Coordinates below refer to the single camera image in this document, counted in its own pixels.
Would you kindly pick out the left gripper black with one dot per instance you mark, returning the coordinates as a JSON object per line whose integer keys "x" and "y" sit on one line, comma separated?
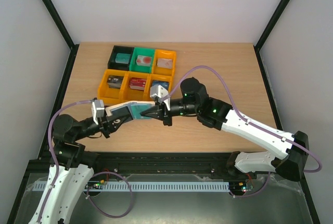
{"x": 111, "y": 124}

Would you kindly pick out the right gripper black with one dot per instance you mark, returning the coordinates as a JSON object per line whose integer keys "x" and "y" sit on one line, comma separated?
{"x": 166, "y": 115}

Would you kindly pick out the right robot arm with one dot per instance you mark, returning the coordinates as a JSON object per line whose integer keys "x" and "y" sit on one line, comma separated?
{"x": 285, "y": 153}

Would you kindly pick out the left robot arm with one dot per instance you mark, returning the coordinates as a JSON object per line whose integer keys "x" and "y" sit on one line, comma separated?
{"x": 71, "y": 166}

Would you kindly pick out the blue card stack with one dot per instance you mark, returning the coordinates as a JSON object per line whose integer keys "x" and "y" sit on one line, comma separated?
{"x": 164, "y": 84}

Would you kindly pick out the black card stack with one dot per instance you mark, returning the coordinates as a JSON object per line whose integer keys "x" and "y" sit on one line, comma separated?
{"x": 115, "y": 81}

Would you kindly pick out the white pink card stack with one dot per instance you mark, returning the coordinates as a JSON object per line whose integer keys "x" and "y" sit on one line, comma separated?
{"x": 165, "y": 63}

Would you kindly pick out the white red card stack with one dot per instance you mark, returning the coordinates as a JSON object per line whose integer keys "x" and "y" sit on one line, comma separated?
{"x": 144, "y": 61}

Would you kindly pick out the teal card stack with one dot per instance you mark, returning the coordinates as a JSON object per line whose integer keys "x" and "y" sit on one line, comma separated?
{"x": 122, "y": 58}

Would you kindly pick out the yellow bin front left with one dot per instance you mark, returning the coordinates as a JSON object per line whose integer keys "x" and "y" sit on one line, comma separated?
{"x": 111, "y": 95}

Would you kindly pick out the yellow bin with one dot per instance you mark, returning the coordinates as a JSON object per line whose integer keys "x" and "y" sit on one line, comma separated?
{"x": 159, "y": 53}
{"x": 152, "y": 77}
{"x": 131, "y": 94}
{"x": 111, "y": 95}

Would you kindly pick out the yellow bin front middle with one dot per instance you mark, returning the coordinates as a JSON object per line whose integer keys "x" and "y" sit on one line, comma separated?
{"x": 131, "y": 94}

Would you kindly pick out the yellow bin front right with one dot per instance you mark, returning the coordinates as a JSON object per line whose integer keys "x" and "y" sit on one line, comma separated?
{"x": 152, "y": 77}

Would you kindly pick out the green storage bin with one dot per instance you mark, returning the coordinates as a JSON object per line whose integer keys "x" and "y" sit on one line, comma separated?
{"x": 141, "y": 51}

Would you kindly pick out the black storage bin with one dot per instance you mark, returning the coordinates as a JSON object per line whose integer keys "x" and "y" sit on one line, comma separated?
{"x": 120, "y": 49}

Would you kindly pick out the yellow bin back right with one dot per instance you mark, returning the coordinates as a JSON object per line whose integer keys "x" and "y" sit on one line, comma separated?
{"x": 159, "y": 53}

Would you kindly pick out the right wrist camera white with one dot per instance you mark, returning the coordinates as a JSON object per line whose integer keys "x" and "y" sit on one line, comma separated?
{"x": 159, "y": 94}

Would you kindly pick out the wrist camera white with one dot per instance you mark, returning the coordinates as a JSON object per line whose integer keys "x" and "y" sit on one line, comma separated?
{"x": 98, "y": 110}
{"x": 159, "y": 94}

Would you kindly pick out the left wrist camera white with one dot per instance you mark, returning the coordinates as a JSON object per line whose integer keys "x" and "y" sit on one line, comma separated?
{"x": 98, "y": 110}

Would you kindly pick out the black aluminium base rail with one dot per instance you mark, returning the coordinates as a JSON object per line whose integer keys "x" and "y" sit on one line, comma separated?
{"x": 213, "y": 165}

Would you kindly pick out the white slotted cable duct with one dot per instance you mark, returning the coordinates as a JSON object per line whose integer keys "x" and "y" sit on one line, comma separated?
{"x": 117, "y": 186}

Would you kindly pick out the black frame post left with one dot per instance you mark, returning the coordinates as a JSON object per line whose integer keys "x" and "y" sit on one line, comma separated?
{"x": 59, "y": 23}

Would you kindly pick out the black frame post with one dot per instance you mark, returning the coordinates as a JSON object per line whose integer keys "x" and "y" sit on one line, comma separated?
{"x": 271, "y": 24}
{"x": 59, "y": 23}

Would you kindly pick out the black frame post right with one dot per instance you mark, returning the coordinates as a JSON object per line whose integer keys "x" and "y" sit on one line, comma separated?
{"x": 271, "y": 24}

